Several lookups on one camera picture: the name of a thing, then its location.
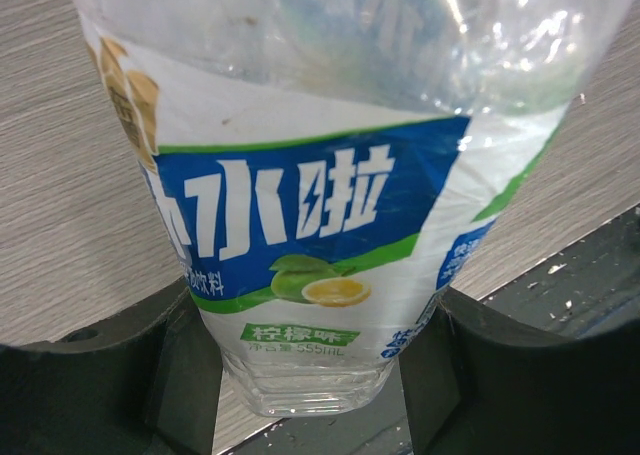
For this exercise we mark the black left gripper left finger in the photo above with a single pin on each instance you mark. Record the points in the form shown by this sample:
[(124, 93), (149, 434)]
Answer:
[(144, 381)]

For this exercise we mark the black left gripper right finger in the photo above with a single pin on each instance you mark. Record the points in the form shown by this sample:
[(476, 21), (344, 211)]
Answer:
[(476, 381)]

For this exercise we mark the clear bottle blue white label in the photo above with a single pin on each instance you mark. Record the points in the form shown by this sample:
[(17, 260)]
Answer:
[(325, 168)]

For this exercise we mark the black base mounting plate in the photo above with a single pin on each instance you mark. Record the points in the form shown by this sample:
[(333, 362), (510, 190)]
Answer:
[(589, 288)]

